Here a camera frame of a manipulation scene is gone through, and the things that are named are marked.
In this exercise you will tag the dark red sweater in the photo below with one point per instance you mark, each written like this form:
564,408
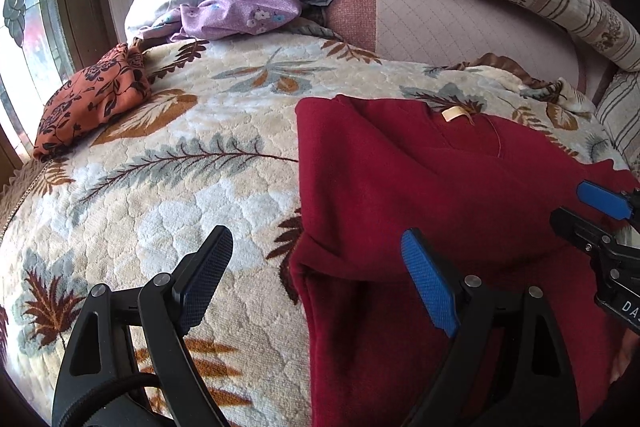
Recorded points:
400,187

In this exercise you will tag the purple floral cloth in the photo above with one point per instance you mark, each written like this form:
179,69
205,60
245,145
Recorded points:
235,14

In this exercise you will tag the orange floral cloth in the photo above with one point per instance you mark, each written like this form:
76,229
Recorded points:
85,97

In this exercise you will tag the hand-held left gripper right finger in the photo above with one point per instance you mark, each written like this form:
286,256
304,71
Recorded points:
430,282

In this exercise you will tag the stained glass window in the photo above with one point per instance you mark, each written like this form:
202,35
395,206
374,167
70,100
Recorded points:
30,17

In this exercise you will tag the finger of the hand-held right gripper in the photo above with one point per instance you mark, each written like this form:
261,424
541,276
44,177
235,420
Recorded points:
580,227
602,199

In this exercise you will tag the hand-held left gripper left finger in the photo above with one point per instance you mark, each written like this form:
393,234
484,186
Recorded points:
207,277

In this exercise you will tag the leaf print fleece blanket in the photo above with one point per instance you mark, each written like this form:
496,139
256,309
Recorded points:
165,187

